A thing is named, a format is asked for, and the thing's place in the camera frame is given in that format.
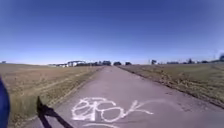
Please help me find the dry grass field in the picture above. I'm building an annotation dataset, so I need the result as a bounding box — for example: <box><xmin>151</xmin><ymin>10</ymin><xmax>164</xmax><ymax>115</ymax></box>
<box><xmin>117</xmin><ymin>62</ymin><xmax>224</xmax><ymax>110</ymax></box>
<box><xmin>0</xmin><ymin>63</ymin><xmax>105</xmax><ymax>128</ymax></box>

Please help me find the row of dark trees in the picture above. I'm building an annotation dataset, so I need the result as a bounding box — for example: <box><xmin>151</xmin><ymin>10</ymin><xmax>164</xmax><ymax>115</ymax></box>
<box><xmin>76</xmin><ymin>60</ymin><xmax>112</xmax><ymax>67</ymax></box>

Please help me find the white painted bicycle marking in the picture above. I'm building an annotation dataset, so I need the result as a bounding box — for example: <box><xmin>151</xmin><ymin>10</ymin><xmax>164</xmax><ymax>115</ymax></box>
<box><xmin>71</xmin><ymin>96</ymin><xmax>155</xmax><ymax>128</ymax></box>

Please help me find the white building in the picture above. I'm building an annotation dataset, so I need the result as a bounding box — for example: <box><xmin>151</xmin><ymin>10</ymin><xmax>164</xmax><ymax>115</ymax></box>
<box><xmin>66</xmin><ymin>60</ymin><xmax>87</xmax><ymax>68</ymax></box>

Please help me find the grey asphalt path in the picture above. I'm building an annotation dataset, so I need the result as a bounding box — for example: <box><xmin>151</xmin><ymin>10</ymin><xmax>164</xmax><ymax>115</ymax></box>
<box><xmin>20</xmin><ymin>65</ymin><xmax>224</xmax><ymax>128</ymax></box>

